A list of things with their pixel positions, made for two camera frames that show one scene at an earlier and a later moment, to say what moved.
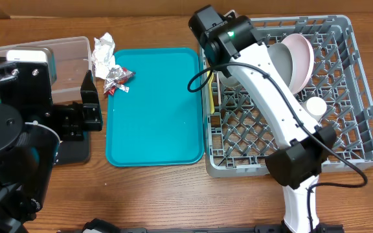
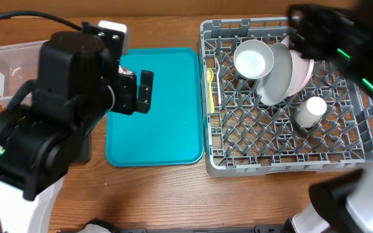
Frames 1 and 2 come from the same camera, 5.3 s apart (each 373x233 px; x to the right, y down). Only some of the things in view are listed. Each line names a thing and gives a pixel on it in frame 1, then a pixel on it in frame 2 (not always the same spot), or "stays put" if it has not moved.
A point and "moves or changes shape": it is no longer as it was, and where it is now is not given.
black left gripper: [67, 116] -> [127, 103]
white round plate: [303, 58] stays put
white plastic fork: [219, 88] stays put
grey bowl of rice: [229, 81] moves or changes shape
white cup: [316, 105] stays put
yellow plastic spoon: [211, 92] stays put
